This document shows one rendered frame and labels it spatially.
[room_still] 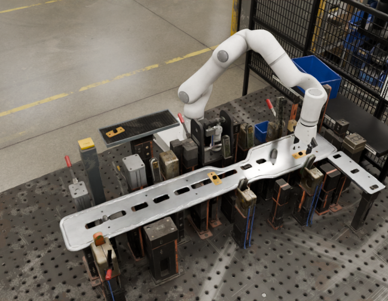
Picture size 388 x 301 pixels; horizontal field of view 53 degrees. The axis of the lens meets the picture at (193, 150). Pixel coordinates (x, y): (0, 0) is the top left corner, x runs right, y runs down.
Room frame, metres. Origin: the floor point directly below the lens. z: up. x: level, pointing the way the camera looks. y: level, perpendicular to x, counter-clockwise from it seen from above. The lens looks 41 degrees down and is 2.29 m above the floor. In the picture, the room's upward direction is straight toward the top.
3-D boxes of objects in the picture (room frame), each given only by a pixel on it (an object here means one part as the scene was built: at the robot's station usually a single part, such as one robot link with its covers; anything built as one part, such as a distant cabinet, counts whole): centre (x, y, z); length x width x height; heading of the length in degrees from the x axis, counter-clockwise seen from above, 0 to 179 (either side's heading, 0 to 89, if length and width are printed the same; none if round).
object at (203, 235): (1.27, -0.03, 0.84); 0.17 x 0.06 x 0.29; 27
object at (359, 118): (1.90, -0.80, 1.02); 0.90 x 0.22 x 0.03; 27
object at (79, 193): (1.18, 0.50, 0.88); 0.11 x 0.10 x 0.36; 27
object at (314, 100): (1.48, -0.54, 1.30); 0.09 x 0.08 x 0.13; 146
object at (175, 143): (1.45, 0.09, 0.90); 0.05 x 0.05 x 0.40; 27
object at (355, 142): (1.53, -0.81, 0.88); 0.08 x 0.08 x 0.36; 27
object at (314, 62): (2.06, -0.72, 1.10); 0.30 x 0.17 x 0.13; 18
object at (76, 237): (1.29, -0.08, 1.00); 1.38 x 0.22 x 0.02; 117
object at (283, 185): (1.28, -0.42, 0.84); 0.11 x 0.08 x 0.29; 27
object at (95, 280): (1.01, 0.46, 0.84); 0.18 x 0.06 x 0.29; 27
